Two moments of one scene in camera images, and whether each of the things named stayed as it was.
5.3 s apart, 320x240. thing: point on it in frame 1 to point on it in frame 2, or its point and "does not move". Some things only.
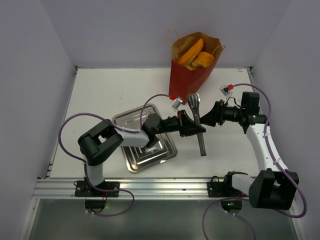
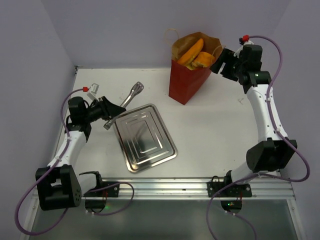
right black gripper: [220, 113] to [230, 68]
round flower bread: [204, 59] does not move
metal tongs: [194, 102] to [138, 87]
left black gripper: [186, 126] to [108, 109]
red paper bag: [184, 82] does not move
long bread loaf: [188, 56] does not move
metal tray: [138, 158] does not move
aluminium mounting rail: [64, 189] does not move
